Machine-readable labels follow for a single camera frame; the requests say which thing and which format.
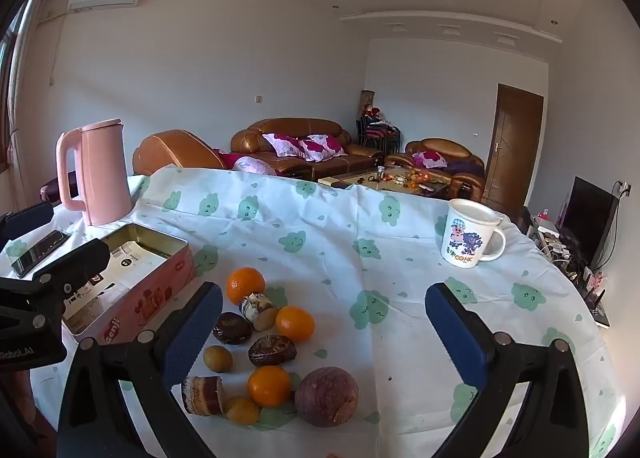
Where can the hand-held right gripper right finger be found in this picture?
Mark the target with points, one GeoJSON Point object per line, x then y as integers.
{"type": "Point", "coordinates": [457, 333]}

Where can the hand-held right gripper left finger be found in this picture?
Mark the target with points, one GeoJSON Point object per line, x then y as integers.
{"type": "Point", "coordinates": [192, 333]}

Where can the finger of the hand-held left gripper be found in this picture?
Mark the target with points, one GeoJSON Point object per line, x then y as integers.
{"type": "Point", "coordinates": [80, 258]}
{"type": "Point", "coordinates": [27, 219]}

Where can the dark brown round fruit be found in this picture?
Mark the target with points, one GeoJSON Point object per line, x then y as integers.
{"type": "Point", "coordinates": [232, 328]}
{"type": "Point", "coordinates": [272, 350]}

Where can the metal tray with paper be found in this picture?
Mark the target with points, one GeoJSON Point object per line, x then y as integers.
{"type": "Point", "coordinates": [150, 298]}

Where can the orange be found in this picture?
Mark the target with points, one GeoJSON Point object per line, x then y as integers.
{"type": "Point", "coordinates": [295, 323]}
{"type": "Point", "coordinates": [245, 285]}
{"type": "Point", "coordinates": [269, 385]}

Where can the black smartphone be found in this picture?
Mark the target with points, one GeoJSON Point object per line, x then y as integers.
{"type": "Point", "coordinates": [40, 249]}

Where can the small yellow-brown longan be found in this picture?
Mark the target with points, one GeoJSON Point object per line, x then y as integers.
{"type": "Point", "coordinates": [265, 320]}
{"type": "Point", "coordinates": [242, 410]}
{"type": "Point", "coordinates": [217, 358]}

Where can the wrapped brown striped snack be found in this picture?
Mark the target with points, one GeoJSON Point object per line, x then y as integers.
{"type": "Point", "coordinates": [255, 304]}
{"type": "Point", "coordinates": [202, 394]}

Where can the pink electric kettle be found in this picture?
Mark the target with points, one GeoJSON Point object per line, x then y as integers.
{"type": "Point", "coordinates": [105, 173]}

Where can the white cartoon mug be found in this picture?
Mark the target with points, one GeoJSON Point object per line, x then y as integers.
{"type": "Point", "coordinates": [465, 238]}

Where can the brown leather armchair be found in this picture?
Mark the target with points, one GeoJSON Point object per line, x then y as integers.
{"type": "Point", "coordinates": [440, 146]}
{"type": "Point", "coordinates": [170, 151]}

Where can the white green-print tablecloth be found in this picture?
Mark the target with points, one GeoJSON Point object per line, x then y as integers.
{"type": "Point", "coordinates": [350, 238]}

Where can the purple passion fruit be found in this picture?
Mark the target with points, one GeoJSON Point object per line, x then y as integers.
{"type": "Point", "coordinates": [326, 395]}

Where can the purple blanket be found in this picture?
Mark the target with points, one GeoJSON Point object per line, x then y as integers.
{"type": "Point", "coordinates": [465, 169]}

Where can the cluttered coffee table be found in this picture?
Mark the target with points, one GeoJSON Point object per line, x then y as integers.
{"type": "Point", "coordinates": [390, 181]}

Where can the black television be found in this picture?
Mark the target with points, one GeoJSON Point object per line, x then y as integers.
{"type": "Point", "coordinates": [590, 218]}

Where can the pink floral cushion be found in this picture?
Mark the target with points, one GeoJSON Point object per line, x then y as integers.
{"type": "Point", "coordinates": [321, 147]}
{"type": "Point", "coordinates": [282, 144]}
{"type": "Point", "coordinates": [428, 159]}

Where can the brown wooden door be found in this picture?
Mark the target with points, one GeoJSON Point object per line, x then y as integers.
{"type": "Point", "coordinates": [512, 143]}

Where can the stacked dark chairs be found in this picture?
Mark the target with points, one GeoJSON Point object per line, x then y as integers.
{"type": "Point", "coordinates": [377, 133]}

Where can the brown leather three-seat sofa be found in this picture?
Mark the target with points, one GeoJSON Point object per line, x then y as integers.
{"type": "Point", "coordinates": [300, 129]}

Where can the tall brown floor vase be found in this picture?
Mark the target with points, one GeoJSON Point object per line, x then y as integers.
{"type": "Point", "coordinates": [367, 99]}

